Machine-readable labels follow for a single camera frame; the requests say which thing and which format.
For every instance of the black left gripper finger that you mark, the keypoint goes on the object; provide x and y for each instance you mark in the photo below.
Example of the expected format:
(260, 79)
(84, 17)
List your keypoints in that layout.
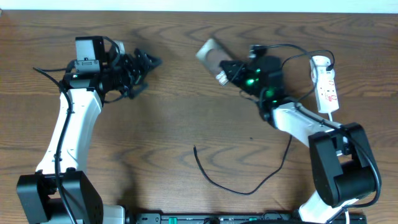
(145, 61)
(137, 90)

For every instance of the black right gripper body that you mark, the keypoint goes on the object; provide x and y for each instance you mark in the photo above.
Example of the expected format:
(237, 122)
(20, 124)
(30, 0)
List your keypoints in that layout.
(246, 80)

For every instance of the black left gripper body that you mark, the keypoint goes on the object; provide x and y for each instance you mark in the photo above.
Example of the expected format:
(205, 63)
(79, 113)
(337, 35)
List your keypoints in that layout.
(131, 73)

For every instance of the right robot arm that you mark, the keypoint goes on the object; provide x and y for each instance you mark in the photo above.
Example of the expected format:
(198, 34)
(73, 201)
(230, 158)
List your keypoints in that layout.
(344, 170)

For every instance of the white power strip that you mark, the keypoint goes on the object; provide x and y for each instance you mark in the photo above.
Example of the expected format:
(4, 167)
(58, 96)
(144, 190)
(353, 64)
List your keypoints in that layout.
(323, 75)

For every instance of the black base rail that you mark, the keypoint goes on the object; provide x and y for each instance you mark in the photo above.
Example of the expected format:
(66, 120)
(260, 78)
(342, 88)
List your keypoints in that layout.
(234, 218)

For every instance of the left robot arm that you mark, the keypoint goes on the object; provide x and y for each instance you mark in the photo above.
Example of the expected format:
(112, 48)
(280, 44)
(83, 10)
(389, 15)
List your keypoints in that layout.
(59, 190)

